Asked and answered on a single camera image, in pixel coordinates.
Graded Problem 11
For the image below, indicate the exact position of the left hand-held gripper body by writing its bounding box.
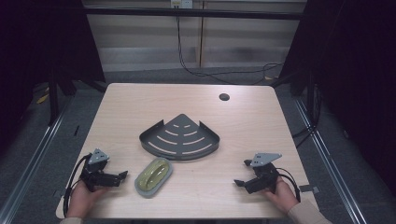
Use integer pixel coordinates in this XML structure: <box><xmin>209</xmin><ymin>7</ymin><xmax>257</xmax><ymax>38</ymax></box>
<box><xmin>79</xmin><ymin>147</ymin><xmax>121</xmax><ymax>192</ymax></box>

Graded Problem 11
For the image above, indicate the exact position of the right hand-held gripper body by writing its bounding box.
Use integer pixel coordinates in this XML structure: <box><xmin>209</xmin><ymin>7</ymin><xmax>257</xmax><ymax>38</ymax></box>
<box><xmin>244</xmin><ymin>151</ymin><xmax>283</xmax><ymax>195</ymax></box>

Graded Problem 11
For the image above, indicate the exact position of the person's right hand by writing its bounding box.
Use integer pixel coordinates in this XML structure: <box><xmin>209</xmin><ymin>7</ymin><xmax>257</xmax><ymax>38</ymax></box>
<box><xmin>262</xmin><ymin>175</ymin><xmax>301</xmax><ymax>217</ymax></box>

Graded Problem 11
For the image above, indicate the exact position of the person's left hand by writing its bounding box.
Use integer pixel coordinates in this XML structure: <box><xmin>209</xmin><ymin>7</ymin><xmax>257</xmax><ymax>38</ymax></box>
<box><xmin>66</xmin><ymin>179</ymin><xmax>108</xmax><ymax>219</ymax></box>

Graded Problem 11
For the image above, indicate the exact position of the grey and yellow soap box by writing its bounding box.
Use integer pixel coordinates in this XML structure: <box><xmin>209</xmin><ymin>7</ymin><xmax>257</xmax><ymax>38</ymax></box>
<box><xmin>134</xmin><ymin>157</ymin><xmax>174</xmax><ymax>199</ymax></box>

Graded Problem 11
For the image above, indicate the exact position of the grey tape strip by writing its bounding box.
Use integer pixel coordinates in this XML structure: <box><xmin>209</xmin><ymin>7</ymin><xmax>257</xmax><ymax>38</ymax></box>
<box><xmin>299</xmin><ymin>184</ymin><xmax>320</xmax><ymax>194</ymax></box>

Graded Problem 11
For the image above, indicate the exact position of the dark grey corner shelf rack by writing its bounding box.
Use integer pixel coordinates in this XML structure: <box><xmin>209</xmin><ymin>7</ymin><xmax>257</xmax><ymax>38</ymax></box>
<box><xmin>138</xmin><ymin>113</ymin><xmax>221</xmax><ymax>161</ymax></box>

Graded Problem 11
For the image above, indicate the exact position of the yellow floor tape piece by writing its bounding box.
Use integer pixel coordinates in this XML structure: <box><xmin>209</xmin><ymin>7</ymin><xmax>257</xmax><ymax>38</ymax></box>
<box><xmin>35</xmin><ymin>92</ymin><xmax>50</xmax><ymax>105</ymax></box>

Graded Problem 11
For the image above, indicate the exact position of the dark curtain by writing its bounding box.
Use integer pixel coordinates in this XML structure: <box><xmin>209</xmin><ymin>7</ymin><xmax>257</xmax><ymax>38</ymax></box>
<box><xmin>0</xmin><ymin>0</ymin><xmax>106</xmax><ymax>157</ymax></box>
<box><xmin>278</xmin><ymin>0</ymin><xmax>396</xmax><ymax>198</ymax></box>

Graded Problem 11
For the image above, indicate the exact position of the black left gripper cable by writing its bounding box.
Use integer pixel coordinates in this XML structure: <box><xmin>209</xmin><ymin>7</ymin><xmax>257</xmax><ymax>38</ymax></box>
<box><xmin>63</xmin><ymin>153</ymin><xmax>93</xmax><ymax>218</ymax></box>

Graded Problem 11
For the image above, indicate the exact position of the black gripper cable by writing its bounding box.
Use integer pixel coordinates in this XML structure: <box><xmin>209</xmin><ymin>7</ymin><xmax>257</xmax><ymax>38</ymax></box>
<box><xmin>63</xmin><ymin>153</ymin><xmax>93</xmax><ymax>218</ymax></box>
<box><xmin>275</xmin><ymin>167</ymin><xmax>303</xmax><ymax>203</ymax></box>

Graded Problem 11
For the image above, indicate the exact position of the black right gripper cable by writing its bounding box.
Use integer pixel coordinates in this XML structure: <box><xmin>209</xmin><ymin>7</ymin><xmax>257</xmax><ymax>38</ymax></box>
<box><xmin>275</xmin><ymin>167</ymin><xmax>303</xmax><ymax>203</ymax></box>

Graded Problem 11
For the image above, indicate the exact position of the short black floor cable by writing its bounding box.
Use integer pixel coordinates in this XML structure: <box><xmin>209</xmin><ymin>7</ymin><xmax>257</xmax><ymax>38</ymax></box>
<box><xmin>290</xmin><ymin>123</ymin><xmax>317</xmax><ymax>149</ymax></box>

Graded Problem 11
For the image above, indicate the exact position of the grey metal floor rail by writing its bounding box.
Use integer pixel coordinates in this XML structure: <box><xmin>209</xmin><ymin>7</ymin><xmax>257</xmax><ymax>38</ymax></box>
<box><xmin>0</xmin><ymin>104</ymin><xmax>76</xmax><ymax>224</ymax></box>
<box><xmin>293</xmin><ymin>96</ymin><xmax>373</xmax><ymax>224</ymax></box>

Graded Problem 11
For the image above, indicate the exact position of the black metal stand post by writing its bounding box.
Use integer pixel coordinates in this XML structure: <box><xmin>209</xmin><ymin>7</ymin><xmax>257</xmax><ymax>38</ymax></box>
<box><xmin>305</xmin><ymin>69</ymin><xmax>316</xmax><ymax>127</ymax></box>
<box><xmin>47</xmin><ymin>69</ymin><xmax>61</xmax><ymax>127</ymax></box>

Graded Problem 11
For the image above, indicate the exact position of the long black floor cable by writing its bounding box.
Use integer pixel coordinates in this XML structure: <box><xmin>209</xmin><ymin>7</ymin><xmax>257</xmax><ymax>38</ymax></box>
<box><xmin>176</xmin><ymin>15</ymin><xmax>285</xmax><ymax>86</ymax></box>

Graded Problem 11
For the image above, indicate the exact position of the black horizontal frame bar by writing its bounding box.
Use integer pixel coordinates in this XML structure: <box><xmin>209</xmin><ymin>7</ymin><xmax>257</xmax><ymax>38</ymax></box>
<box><xmin>81</xmin><ymin>7</ymin><xmax>308</xmax><ymax>21</ymax></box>

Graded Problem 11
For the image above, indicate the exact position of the white wall socket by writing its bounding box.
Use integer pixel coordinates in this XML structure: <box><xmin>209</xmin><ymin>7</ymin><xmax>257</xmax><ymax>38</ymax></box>
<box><xmin>170</xmin><ymin>0</ymin><xmax>194</xmax><ymax>9</ymax></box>

